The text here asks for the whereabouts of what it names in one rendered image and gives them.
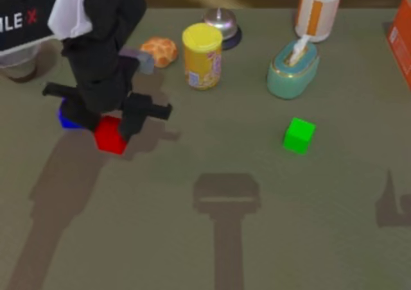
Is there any red cube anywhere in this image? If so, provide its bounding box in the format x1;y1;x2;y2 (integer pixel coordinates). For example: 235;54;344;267
94;114;128;156

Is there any blue cube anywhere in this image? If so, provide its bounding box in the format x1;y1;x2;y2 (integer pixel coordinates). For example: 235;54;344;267
57;96;86;131

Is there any green cube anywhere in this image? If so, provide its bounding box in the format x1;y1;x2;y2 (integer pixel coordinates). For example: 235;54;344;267
283;117;317;156

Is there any orange bread roll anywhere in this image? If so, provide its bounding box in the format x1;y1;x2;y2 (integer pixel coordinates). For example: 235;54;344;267
140;37;179;69

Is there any yellow snack can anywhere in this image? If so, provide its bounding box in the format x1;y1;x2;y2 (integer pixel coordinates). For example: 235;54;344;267
181;22;224;92

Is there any silver service bell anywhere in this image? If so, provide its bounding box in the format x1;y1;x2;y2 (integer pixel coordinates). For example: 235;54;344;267
202;7;243;51

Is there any teal tissue box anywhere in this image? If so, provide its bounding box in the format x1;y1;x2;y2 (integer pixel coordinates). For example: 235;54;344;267
266;39;321;100

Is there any white tissue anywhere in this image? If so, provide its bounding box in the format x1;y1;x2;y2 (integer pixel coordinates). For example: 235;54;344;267
290;34;311;65

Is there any white bottle with orange label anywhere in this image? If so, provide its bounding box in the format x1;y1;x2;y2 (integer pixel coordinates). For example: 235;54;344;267
294;0;343;44

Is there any orange cardboard box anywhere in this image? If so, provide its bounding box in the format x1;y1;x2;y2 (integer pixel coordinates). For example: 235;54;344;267
386;0;411;91

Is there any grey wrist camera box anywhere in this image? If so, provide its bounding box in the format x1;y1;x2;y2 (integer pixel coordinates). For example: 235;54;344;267
120;46;157;76

